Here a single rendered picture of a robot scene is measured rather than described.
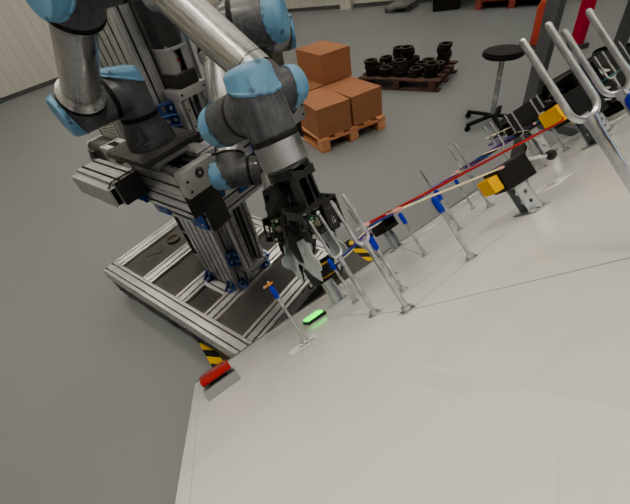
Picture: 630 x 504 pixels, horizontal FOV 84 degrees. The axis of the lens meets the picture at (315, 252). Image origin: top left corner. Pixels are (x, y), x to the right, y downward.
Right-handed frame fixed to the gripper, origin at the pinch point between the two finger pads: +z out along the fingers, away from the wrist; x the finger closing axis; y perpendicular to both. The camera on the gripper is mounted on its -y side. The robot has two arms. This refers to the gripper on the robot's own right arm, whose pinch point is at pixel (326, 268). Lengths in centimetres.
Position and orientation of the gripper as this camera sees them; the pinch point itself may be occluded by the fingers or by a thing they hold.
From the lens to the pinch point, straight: 65.4
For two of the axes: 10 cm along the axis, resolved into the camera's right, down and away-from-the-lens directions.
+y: 4.8, 1.7, -8.6
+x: 8.0, -5.0, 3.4
